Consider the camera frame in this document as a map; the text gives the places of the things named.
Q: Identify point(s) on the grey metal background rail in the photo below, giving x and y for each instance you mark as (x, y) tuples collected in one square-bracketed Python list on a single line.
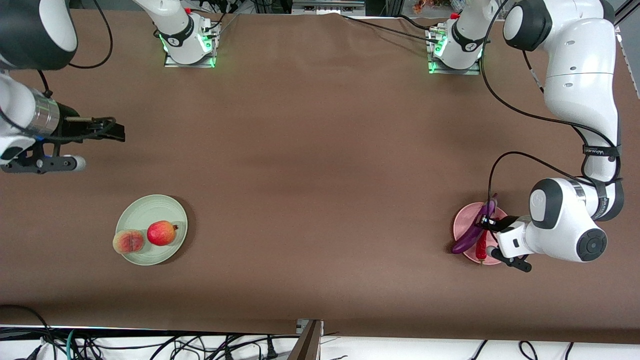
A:
[(327, 6)]

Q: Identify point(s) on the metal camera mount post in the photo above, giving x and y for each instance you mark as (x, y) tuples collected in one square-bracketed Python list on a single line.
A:
[(306, 342)]

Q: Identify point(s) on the black power plug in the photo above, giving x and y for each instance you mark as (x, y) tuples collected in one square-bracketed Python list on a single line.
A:
[(271, 350)]

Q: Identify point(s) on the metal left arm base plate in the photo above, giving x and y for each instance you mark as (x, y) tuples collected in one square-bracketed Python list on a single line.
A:
[(475, 71)]

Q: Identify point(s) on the pale green round plate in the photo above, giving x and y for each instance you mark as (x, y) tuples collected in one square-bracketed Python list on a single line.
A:
[(150, 210)]

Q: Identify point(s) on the long purple eggplant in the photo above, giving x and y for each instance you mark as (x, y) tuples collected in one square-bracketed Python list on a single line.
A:
[(465, 242)]

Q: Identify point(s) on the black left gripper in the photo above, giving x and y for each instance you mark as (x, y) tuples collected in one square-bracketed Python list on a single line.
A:
[(492, 223)]

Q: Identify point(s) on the pink round plate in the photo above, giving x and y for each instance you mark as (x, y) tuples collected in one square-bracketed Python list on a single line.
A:
[(462, 225)]

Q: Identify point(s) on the brown table cloth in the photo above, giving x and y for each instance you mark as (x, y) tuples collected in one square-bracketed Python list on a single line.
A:
[(320, 150)]

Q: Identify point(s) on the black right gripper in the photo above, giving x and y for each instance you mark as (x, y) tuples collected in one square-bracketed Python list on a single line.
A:
[(71, 126)]

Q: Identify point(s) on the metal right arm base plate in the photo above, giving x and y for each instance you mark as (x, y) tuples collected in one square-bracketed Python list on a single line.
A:
[(172, 63)]

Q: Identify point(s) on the red chili pepper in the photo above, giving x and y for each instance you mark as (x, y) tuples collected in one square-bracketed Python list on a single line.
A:
[(481, 250)]

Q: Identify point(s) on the red apple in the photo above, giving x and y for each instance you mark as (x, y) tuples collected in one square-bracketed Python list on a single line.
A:
[(161, 233)]

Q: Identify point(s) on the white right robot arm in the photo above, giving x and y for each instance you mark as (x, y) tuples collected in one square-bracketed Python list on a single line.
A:
[(20, 105)]

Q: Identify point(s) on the yellow-pink peach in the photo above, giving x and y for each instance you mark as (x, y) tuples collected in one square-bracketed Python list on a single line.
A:
[(128, 242)]

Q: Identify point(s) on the colourful background item pile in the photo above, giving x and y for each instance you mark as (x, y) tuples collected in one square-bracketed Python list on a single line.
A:
[(430, 6)]

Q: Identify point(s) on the aluminium frame profile with bracket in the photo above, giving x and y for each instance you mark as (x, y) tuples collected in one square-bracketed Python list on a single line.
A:
[(627, 55)]

